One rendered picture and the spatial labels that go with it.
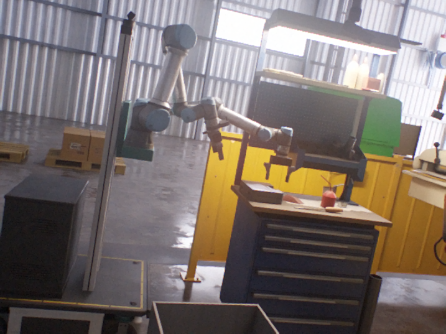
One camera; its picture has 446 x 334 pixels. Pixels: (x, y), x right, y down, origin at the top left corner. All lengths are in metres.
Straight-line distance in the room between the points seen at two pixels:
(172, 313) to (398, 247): 2.90
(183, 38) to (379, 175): 2.60
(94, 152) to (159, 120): 5.06
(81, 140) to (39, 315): 4.82
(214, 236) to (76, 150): 3.92
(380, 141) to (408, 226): 1.49
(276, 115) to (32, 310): 1.82
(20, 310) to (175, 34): 1.58
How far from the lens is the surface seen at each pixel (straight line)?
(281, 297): 2.71
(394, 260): 4.61
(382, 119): 5.70
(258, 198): 2.56
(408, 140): 10.56
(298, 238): 2.62
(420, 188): 3.49
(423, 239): 4.74
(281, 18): 2.71
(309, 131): 3.04
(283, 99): 2.95
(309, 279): 2.76
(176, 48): 2.16
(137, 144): 2.25
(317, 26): 2.80
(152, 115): 2.10
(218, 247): 3.73
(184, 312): 2.14
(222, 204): 3.61
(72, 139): 7.12
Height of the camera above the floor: 1.51
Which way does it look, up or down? 8 degrees down
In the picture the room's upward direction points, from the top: 10 degrees clockwise
